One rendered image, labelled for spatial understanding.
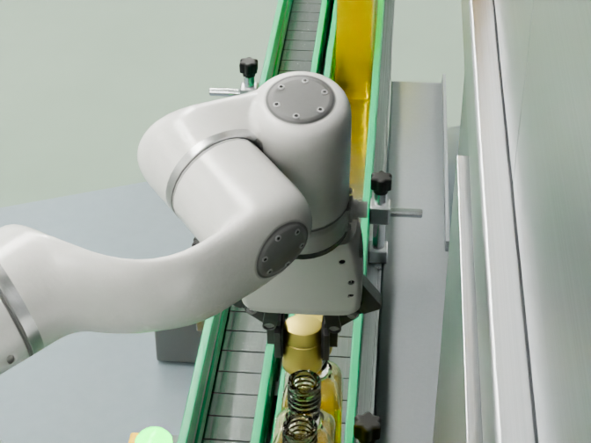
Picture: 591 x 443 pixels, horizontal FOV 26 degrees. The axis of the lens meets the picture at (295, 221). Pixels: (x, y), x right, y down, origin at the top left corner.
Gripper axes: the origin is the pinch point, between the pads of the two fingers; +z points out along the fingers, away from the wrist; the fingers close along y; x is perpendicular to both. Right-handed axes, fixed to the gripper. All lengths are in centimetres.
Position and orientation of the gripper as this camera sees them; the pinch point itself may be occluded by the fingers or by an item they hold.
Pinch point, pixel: (302, 332)
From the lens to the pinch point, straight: 113.1
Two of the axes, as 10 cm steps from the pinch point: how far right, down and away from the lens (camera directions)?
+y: -10.0, -0.4, 0.5
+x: -0.7, 7.6, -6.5
